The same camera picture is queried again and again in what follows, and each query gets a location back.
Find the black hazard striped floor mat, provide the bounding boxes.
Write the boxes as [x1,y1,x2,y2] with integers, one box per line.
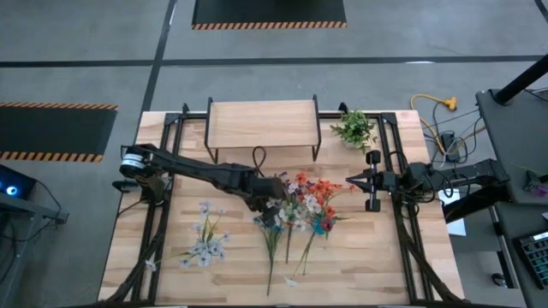
[191,0,348,31]
[0,101,119,163]

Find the black computer blue light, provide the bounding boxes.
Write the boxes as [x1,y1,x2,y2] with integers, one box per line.
[0,164,38,200]

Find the small green potted plant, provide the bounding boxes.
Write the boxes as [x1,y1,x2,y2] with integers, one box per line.
[329,109,378,155]

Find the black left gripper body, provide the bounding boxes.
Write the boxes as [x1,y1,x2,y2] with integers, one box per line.
[246,175,287,213]

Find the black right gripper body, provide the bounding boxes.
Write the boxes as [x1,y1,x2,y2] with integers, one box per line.
[365,149,403,213]

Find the blue flower stem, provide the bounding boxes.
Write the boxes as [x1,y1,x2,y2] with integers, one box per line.
[252,216,284,297]

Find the spare purple flower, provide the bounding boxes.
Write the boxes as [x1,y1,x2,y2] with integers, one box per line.
[524,169,548,198]

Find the white blossom flower stem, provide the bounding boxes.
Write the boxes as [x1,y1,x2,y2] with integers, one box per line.
[276,204,317,287]

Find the orange flower stem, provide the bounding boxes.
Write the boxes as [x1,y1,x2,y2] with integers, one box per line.
[295,170,359,222]

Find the black power adapter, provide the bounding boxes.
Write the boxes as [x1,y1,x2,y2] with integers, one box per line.
[440,131,462,163]

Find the black keyboard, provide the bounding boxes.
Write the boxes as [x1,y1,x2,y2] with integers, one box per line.
[515,230,548,290]

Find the yellow extension cable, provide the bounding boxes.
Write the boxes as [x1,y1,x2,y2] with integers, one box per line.
[409,93,458,157]

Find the black pole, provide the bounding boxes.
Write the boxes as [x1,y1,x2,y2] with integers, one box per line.
[494,54,548,106]

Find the grey desk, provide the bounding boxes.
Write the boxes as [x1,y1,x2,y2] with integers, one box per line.
[474,87,548,207]
[487,204,548,308]

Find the pale white flower stem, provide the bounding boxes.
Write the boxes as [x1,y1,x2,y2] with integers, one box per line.
[144,200,232,273]

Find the white paper sheet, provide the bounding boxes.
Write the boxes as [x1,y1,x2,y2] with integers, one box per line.
[438,190,468,237]

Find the wooden shelf black metal legs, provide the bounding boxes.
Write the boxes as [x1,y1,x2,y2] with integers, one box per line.
[203,94,323,166]

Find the grey metal stand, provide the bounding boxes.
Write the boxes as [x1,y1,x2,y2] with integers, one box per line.
[0,196,69,258]

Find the black metal table frame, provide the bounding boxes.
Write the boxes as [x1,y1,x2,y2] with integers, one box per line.
[100,101,476,308]

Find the purple flower stem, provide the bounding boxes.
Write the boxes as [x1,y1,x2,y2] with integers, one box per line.
[277,170,301,265]

